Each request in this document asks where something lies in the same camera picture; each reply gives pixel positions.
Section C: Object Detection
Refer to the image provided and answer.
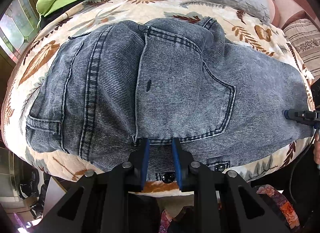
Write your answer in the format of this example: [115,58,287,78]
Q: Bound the wooden stained glass door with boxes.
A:
[1,0,40,67]

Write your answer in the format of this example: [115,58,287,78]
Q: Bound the striped beige cushion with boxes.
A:
[284,19,319,81]

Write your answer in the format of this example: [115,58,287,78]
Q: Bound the leaf print bed blanket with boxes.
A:
[1,0,315,182]

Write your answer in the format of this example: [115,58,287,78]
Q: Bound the pink red headboard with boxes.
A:
[274,0,319,29]

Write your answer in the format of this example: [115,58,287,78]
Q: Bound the person right hand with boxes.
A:
[313,132,320,165]

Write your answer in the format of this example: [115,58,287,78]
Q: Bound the grey washed denim pants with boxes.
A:
[26,18,313,180]

